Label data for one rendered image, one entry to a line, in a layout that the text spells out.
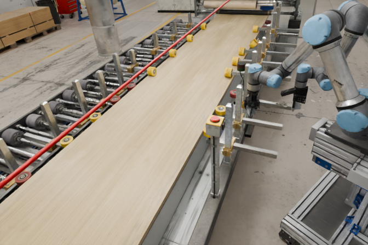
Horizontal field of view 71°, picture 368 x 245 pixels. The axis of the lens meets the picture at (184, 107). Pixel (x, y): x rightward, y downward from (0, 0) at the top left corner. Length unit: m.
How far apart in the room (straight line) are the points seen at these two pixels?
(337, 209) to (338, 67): 1.27
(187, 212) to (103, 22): 4.41
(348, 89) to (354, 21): 0.49
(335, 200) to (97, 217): 1.71
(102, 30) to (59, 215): 4.43
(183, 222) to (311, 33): 1.14
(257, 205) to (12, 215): 1.75
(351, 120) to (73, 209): 1.31
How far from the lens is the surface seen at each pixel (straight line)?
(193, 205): 1.60
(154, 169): 1.42
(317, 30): 1.24
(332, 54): 1.27
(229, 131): 1.51
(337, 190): 2.40
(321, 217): 2.20
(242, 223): 2.29
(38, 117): 2.27
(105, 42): 5.52
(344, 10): 1.77
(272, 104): 2.00
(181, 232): 1.51
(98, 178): 1.47
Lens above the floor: 1.92
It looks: 33 degrees down
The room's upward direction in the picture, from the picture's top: 5 degrees counter-clockwise
